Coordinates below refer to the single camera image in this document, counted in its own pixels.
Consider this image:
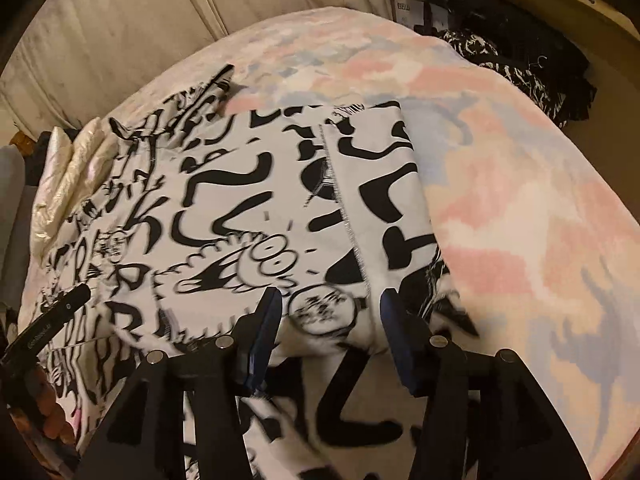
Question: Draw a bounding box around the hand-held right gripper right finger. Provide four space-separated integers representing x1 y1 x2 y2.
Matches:
379 290 592 480

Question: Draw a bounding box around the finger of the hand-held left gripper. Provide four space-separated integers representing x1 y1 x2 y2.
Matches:
46 284 92 333

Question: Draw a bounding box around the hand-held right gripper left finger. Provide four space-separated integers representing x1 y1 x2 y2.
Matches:
75 287 284 480

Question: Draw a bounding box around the white black graffiti print garment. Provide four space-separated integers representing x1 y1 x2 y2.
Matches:
30 64 482 480

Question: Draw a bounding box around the person's left hand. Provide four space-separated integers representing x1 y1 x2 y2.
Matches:
27 364 77 443

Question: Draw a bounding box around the grey cushion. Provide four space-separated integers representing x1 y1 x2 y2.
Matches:
0 145 37 311

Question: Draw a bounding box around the cream shiny puffer jacket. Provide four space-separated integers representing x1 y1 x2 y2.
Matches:
32 117 122 242

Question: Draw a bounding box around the pastel pink blue blanket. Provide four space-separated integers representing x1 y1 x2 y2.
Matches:
10 6 640 480

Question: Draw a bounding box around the beige sofa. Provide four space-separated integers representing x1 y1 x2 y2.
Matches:
0 0 403 137

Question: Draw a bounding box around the black white patterned cloth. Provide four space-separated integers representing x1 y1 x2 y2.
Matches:
439 27 599 129

